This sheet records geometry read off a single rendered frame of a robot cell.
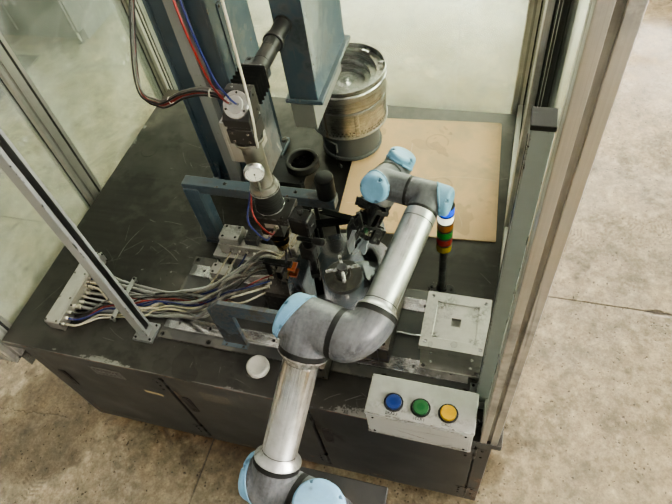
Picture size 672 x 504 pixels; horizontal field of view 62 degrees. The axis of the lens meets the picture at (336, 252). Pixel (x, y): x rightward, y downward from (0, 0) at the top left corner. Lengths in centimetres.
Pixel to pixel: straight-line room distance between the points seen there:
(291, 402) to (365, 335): 24
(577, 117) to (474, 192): 143
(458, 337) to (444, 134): 99
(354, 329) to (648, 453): 162
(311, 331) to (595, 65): 79
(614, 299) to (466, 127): 107
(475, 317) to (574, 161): 94
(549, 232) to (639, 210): 238
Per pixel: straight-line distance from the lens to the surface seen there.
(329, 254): 170
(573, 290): 283
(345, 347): 119
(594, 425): 255
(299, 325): 122
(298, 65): 154
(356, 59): 219
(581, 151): 73
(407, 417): 150
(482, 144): 229
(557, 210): 82
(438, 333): 160
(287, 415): 133
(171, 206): 228
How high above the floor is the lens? 231
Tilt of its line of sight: 53 degrees down
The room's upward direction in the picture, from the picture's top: 11 degrees counter-clockwise
